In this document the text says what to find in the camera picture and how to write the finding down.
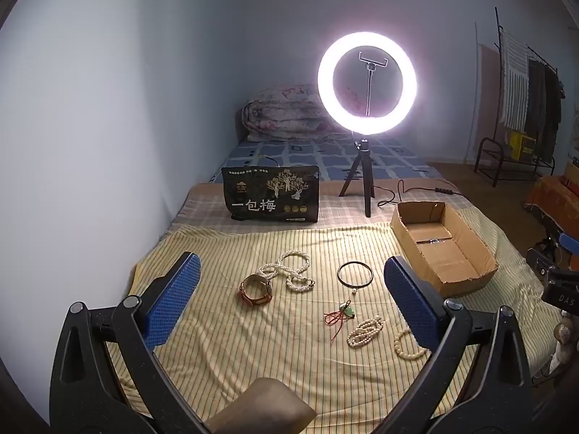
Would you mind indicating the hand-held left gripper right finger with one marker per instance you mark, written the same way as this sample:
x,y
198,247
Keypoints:
x,y
409,298

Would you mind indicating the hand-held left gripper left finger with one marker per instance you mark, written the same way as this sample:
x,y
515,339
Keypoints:
x,y
176,298

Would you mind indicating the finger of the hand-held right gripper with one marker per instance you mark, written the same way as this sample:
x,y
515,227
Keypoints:
x,y
569,240

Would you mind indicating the cardboard box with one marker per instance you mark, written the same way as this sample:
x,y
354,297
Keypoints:
x,y
452,257

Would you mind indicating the person's right hand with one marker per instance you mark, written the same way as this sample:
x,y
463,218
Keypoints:
x,y
563,339

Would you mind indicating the orange cloth covered furniture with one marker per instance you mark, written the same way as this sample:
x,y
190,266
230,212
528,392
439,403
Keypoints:
x,y
552,199

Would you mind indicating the black bangle with pearl charm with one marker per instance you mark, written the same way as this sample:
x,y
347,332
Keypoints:
x,y
355,290

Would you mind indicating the beige plaid bed sheet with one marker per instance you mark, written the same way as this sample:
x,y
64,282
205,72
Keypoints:
x,y
199,208

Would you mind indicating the yellow box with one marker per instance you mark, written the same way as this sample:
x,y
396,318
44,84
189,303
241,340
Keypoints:
x,y
522,144

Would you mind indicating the black metal clothes rack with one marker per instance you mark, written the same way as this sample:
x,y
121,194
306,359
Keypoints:
x,y
486,158

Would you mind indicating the yellow striped cloth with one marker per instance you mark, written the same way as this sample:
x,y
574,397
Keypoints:
x,y
289,352

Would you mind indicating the dark hanging clothes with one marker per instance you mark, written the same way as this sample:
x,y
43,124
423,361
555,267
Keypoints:
x,y
545,108

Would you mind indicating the brown cloth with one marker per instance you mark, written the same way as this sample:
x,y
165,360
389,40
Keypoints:
x,y
267,404

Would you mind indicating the black printed snack bag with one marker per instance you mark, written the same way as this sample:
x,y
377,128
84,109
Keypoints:
x,y
271,194

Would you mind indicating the blue patterned bed sheet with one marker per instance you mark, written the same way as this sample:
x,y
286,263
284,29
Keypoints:
x,y
325,153

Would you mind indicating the white striped hanging towel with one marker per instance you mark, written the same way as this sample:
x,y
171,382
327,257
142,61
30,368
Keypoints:
x,y
513,81

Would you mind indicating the folded floral quilt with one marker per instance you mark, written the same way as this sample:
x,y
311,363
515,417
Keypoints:
x,y
280,115

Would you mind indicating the phone clamp on pole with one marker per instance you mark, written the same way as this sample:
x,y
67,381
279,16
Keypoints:
x,y
372,65

